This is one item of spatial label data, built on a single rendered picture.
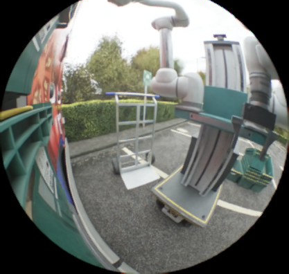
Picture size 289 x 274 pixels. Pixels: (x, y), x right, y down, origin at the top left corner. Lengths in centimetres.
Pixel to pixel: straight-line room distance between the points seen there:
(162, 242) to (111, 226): 55
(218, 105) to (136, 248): 142
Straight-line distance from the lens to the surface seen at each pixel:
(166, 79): 64
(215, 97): 73
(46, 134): 20
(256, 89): 33
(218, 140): 83
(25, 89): 21
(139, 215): 120
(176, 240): 122
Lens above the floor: 115
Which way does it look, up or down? 19 degrees down
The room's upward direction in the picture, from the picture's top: 4 degrees clockwise
